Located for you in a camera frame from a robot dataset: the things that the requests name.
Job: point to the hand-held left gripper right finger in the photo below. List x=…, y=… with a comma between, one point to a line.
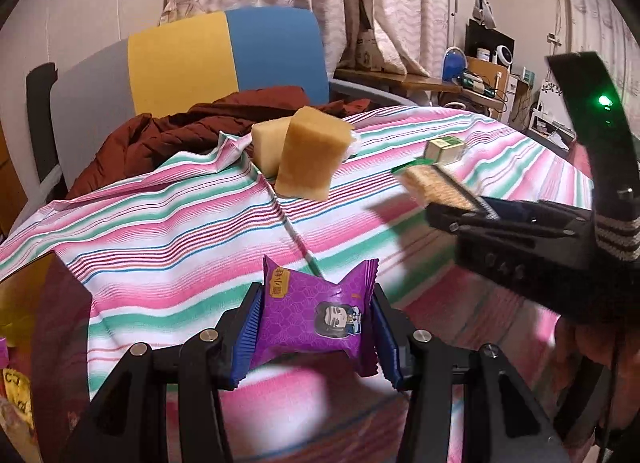
x=385, y=338

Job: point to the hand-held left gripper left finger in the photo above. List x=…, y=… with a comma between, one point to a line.
x=247, y=338

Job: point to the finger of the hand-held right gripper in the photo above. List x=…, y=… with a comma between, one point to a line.
x=515, y=210
x=460, y=220

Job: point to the clear cracker packet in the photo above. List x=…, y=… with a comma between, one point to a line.
x=440, y=185

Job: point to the purple snack packet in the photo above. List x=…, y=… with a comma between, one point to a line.
x=310, y=313

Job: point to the yellow sponge block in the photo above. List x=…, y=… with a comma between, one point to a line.
x=267, y=143
x=307, y=153

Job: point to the dark red bag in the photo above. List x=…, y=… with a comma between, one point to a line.
x=60, y=323

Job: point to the person's right hand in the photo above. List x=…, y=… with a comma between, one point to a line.
x=590, y=358

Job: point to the small green carton box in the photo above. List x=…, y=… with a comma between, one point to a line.
x=445, y=150

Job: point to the white storage shelf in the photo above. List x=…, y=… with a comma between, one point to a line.
x=550, y=113

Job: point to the wooden cabinet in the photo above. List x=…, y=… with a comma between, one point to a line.
x=517, y=93

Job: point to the striped pink green cloth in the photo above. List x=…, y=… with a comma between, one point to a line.
x=175, y=243

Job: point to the white round desk fan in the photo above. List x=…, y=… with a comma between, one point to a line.
x=504, y=57

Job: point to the blue white round appliance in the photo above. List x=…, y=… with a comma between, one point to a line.
x=454, y=63

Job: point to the wooden side desk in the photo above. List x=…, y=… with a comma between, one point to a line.
x=390, y=78

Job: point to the black monitor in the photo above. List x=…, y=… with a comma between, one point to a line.
x=482, y=38

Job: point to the dark red jacket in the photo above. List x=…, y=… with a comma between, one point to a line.
x=165, y=138

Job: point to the grey yellow blue chair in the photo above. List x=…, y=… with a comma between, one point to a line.
x=270, y=48

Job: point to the grey wall hung item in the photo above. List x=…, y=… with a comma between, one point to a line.
x=485, y=10

